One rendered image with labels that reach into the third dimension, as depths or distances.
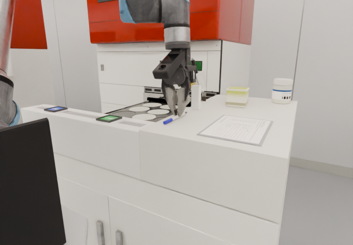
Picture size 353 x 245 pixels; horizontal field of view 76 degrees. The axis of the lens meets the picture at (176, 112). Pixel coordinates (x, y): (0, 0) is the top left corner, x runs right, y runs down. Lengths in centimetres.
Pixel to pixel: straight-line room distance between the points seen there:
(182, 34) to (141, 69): 72
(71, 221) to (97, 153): 24
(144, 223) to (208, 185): 26
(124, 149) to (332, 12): 227
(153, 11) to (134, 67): 75
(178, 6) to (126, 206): 59
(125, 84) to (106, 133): 78
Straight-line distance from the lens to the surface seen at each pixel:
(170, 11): 67
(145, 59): 132
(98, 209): 84
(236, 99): 86
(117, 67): 146
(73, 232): 53
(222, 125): 63
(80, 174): 84
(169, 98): 68
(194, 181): 56
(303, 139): 269
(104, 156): 72
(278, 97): 98
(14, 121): 65
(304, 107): 260
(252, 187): 52
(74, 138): 80
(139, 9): 64
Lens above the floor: 115
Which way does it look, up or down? 14 degrees down
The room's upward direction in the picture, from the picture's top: straight up
